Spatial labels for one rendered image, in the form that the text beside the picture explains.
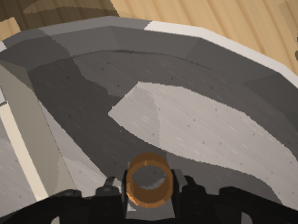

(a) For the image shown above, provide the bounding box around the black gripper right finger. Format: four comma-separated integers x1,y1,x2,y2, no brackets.
171,169,298,224

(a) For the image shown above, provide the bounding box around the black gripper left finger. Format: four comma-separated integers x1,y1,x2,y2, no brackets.
0,170,128,224

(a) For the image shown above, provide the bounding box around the bronze bushing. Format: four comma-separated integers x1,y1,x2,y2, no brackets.
126,152,173,208

